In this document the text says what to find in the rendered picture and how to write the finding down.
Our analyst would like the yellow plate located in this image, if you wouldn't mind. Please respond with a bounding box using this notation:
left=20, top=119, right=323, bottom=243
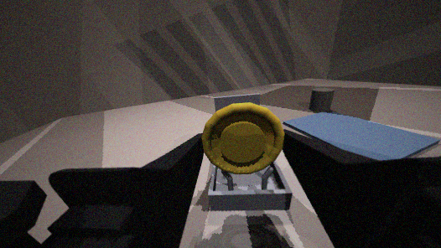
left=201, top=102, right=285, bottom=174

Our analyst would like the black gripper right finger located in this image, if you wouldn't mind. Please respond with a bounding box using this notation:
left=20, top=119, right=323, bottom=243
left=283, top=129, right=441, bottom=248

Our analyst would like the blue square mat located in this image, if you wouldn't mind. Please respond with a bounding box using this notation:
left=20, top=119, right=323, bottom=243
left=283, top=111, right=441, bottom=160

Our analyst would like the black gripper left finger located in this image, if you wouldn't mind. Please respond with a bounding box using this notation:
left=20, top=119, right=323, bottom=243
left=49, top=133, right=204, bottom=248

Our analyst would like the grey dish rack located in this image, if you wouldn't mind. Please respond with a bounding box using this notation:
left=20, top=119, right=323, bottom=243
left=208, top=93, right=292, bottom=210

